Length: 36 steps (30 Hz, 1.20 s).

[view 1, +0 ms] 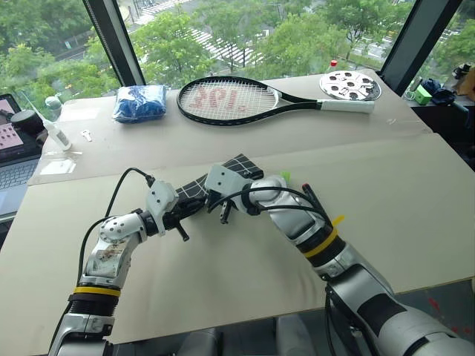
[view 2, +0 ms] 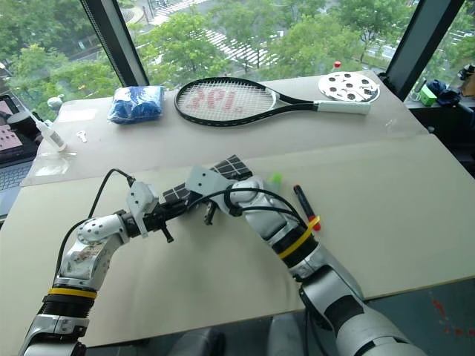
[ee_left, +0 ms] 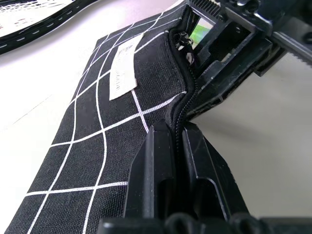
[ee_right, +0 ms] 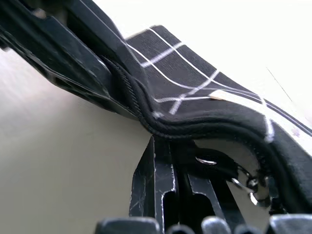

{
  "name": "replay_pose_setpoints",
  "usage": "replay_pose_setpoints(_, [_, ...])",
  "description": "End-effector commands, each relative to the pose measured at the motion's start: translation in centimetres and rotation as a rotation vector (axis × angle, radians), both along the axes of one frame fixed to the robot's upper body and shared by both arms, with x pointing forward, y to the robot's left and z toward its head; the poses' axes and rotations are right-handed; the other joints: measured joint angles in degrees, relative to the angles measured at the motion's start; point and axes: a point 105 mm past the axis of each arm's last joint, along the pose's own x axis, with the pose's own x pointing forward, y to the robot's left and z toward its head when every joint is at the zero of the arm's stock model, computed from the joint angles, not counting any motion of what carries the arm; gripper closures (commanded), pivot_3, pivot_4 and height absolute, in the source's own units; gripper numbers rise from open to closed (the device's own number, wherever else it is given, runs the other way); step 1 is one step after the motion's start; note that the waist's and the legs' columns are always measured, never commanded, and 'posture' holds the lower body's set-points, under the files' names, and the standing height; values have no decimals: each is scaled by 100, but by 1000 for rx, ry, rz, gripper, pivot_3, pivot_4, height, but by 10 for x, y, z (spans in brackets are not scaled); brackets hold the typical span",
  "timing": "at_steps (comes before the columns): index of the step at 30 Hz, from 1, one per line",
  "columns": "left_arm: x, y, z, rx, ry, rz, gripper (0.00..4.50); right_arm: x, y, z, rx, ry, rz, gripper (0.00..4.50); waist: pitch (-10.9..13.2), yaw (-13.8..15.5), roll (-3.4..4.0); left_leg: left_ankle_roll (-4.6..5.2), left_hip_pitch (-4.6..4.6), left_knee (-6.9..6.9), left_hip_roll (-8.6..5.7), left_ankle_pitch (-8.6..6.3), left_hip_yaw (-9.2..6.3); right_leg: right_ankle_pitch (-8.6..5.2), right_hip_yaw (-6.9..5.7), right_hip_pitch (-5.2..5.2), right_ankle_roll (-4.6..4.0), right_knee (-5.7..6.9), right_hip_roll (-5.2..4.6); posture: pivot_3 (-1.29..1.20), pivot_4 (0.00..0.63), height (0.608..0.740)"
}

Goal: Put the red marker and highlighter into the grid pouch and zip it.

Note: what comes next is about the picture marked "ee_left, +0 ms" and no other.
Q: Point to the black white-grid fabric pouch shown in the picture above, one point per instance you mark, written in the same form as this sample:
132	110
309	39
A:
85	146

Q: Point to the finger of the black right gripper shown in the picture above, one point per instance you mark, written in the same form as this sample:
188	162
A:
234	80

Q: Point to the black and white stitched pouch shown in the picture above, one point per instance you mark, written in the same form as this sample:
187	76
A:
36	26

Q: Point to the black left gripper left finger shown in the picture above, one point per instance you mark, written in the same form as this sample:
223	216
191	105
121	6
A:
148	170

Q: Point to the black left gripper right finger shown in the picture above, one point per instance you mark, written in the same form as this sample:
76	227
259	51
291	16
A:
207	175

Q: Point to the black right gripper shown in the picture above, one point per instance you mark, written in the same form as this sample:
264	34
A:
287	17

